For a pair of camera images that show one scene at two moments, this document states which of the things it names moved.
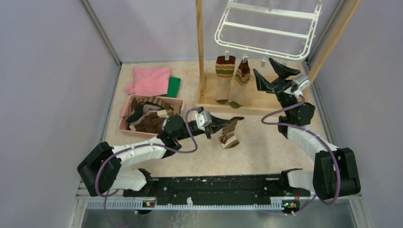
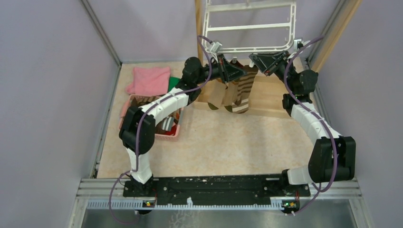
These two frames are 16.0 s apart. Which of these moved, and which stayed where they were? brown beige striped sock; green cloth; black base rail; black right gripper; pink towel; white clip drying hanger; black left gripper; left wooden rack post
Moved: brown beige striped sock; black left gripper; black right gripper; white clip drying hanger
Stayed: green cloth; black base rail; left wooden rack post; pink towel
